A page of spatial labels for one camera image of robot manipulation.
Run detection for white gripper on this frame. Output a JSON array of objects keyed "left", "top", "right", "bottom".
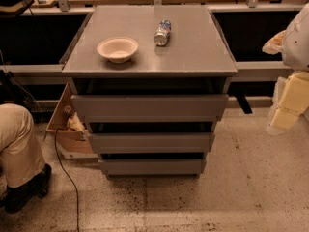
[{"left": 267, "top": 72, "right": 309, "bottom": 135}]

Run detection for grey drawer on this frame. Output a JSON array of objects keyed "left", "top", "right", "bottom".
[
  {"left": 98, "top": 159, "right": 206, "bottom": 176},
  {"left": 89, "top": 132, "right": 214, "bottom": 154},
  {"left": 70, "top": 95, "right": 228, "bottom": 123}
]

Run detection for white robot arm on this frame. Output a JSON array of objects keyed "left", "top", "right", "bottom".
[{"left": 262, "top": 4, "right": 309, "bottom": 135}]

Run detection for grey drawer cabinet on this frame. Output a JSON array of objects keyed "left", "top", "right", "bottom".
[{"left": 61, "top": 5, "right": 239, "bottom": 180}]

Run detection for grey bottom drawer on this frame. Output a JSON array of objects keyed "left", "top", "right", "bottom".
[{"left": 98, "top": 159, "right": 206, "bottom": 176}]

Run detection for grey top drawer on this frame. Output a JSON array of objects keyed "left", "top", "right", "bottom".
[{"left": 70, "top": 95, "right": 228, "bottom": 123}]

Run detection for open wooden box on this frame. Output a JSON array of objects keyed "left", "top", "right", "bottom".
[{"left": 46, "top": 83, "right": 96, "bottom": 159}]

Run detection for silver soda can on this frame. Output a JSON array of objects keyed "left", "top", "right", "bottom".
[{"left": 154, "top": 19, "right": 171, "bottom": 46}]

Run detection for white paper bowl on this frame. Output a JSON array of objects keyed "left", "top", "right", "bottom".
[{"left": 97, "top": 37, "right": 139, "bottom": 64}]

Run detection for crumpled item in box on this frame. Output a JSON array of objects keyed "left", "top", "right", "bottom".
[{"left": 67, "top": 112, "right": 85, "bottom": 131}]

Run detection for person leg beige trousers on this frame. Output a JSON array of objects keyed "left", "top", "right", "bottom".
[{"left": 0, "top": 103, "right": 45, "bottom": 189}]

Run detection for black shoe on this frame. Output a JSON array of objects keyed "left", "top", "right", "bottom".
[{"left": 4, "top": 164, "right": 52, "bottom": 214}]

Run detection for black floor cable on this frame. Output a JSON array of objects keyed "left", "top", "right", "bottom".
[{"left": 53, "top": 127, "right": 81, "bottom": 232}]

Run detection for grey metal rail frame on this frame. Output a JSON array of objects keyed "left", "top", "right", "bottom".
[{"left": 1, "top": 4, "right": 303, "bottom": 85}]

